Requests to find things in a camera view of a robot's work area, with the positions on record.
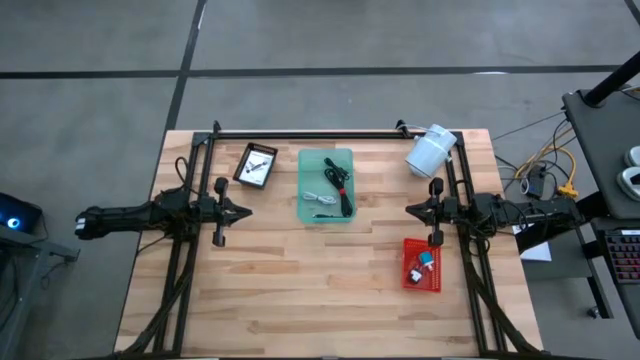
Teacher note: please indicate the backlit black keyboard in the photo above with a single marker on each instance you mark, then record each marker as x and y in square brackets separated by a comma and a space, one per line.
[625, 257]

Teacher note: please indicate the white rounded device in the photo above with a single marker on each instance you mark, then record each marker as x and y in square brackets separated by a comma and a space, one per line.
[631, 182]
[634, 157]

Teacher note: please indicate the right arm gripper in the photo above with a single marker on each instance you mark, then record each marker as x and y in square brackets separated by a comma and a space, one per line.
[447, 210]

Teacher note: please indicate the black desk support beam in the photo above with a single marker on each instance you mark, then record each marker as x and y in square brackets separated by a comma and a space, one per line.
[595, 202]

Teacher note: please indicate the white paper sheet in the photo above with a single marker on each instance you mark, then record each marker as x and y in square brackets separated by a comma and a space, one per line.
[540, 254]

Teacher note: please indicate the black pole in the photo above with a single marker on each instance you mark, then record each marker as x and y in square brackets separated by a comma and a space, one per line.
[612, 82]

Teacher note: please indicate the black power adapter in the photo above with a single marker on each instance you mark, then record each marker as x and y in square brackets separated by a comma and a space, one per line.
[537, 182]

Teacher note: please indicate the dark grey desk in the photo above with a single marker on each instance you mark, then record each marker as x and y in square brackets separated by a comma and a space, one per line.
[600, 150]

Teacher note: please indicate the black device blue light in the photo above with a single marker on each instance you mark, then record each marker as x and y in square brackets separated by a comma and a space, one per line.
[20, 215]

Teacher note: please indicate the grey keyboard desk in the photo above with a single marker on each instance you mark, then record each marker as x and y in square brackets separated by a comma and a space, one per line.
[630, 305]

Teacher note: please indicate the red mesh basket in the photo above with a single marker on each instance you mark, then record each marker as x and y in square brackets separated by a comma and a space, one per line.
[410, 247]

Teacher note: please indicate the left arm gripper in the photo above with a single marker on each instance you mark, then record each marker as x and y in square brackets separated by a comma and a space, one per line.
[212, 212]

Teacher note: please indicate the grey side stand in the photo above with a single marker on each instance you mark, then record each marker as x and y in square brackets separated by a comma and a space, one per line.
[55, 250]

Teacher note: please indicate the green translucent plastic bin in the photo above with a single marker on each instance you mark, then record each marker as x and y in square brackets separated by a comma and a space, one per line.
[312, 170]

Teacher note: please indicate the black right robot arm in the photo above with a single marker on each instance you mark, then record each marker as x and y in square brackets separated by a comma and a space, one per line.
[525, 215]

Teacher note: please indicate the black aluminium rig frame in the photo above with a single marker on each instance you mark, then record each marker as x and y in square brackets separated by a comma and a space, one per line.
[300, 135]

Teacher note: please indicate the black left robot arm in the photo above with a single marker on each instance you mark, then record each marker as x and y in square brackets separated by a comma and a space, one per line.
[125, 217]

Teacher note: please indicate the white printed instruction booklet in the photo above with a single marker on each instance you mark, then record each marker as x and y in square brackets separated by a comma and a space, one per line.
[262, 175]

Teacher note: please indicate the black mesh basket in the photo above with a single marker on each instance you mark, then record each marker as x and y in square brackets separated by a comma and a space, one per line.
[239, 174]

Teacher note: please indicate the blue white USB charger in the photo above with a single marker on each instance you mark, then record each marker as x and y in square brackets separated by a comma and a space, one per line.
[426, 258]

